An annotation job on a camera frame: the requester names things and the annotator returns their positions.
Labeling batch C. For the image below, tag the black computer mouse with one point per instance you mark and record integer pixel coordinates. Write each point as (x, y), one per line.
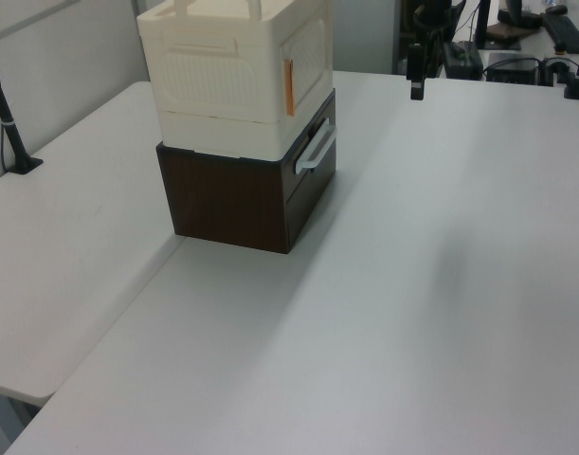
(556, 9)

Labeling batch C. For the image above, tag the black clamp camera stand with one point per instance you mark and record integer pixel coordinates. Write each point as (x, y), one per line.
(576, 87)

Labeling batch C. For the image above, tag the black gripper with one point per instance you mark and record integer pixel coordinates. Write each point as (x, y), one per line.
(415, 61)

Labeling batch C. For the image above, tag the dark brown wooden drawer cabinet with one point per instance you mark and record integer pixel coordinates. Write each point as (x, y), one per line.
(222, 199)

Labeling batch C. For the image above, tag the cream plastic cabinet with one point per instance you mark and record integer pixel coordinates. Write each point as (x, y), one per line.
(199, 118)

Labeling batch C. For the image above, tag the black camera pole with base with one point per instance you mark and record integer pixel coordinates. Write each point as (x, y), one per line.
(9, 132)

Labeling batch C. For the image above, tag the black electronics box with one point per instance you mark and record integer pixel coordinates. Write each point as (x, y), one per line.
(512, 68)

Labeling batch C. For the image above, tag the black box with green label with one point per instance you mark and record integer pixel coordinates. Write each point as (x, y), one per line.
(462, 59)

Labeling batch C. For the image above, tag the black keyboard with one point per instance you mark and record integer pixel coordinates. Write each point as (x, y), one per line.
(565, 30)

